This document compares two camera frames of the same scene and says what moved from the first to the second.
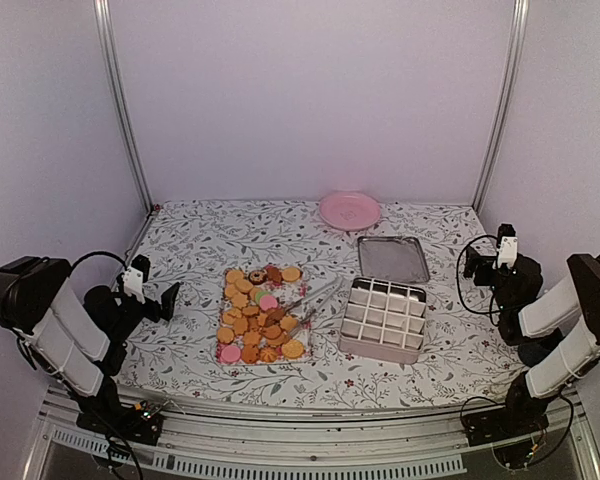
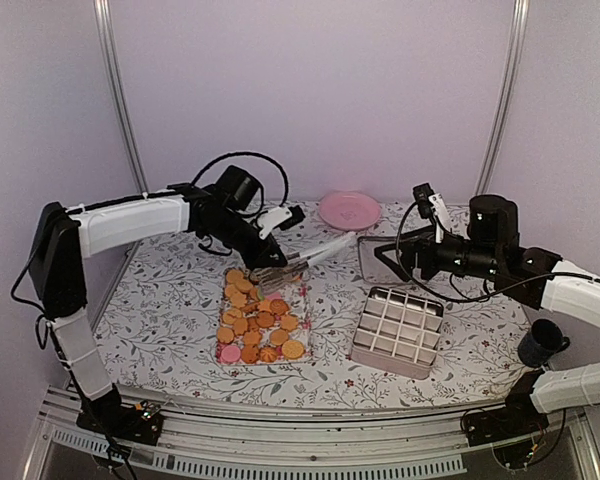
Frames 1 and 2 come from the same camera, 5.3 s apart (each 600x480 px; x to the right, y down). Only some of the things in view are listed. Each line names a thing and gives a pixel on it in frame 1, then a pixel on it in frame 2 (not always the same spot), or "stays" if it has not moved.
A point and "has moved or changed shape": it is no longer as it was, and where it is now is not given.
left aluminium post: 117,87 stays
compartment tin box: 384,320 has moved or changed shape
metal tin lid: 392,258 stays
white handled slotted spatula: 334,285 -> 266,279
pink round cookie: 230,354 stays
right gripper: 472,261 -> 425,247
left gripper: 168,305 -> 261,257
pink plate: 350,210 stays
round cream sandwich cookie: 292,349 stays
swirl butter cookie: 268,354 stays
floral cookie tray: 263,318 stays
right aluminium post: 512,74 stays
